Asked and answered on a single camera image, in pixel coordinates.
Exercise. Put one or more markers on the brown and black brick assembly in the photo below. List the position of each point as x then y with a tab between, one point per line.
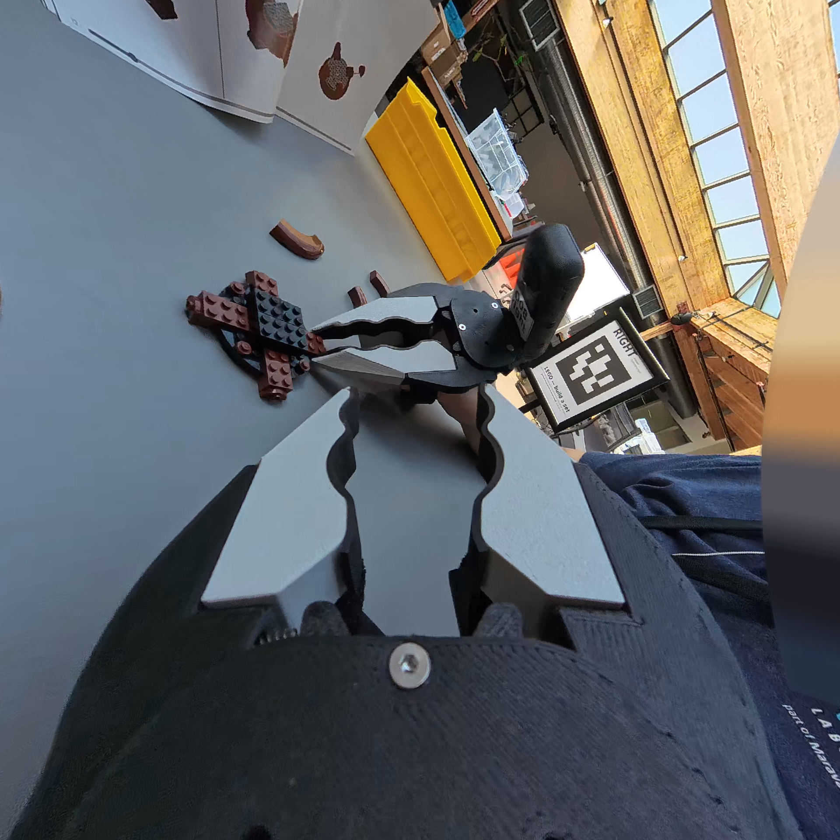
269	315

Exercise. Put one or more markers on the cardboard box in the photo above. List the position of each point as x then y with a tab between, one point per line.
436	43

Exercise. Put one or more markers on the white instruction booklet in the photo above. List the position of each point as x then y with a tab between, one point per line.
197	46

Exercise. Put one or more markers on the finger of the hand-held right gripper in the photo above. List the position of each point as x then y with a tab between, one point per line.
387	364
374	318

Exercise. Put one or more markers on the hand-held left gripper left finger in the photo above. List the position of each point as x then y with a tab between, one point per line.
282	518

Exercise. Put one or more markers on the metal ventilation duct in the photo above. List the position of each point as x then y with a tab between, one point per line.
577	118

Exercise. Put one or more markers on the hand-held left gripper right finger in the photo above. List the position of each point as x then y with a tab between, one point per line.
544	525

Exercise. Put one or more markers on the person's navy shirt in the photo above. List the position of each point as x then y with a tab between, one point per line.
689	499

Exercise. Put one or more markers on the person's right hand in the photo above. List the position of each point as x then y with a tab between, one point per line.
463	417

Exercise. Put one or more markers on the brown curved brick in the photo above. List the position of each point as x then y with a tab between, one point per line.
358	296
379	283
298	241

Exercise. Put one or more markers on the yellow plastic bin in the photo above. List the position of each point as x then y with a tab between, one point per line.
426	177

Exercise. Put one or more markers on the white display panel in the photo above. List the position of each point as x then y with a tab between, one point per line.
604	275

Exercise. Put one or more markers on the clear plastic organizer box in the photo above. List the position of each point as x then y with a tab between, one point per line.
495	154

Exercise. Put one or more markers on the grey desk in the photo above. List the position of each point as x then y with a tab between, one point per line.
98	262

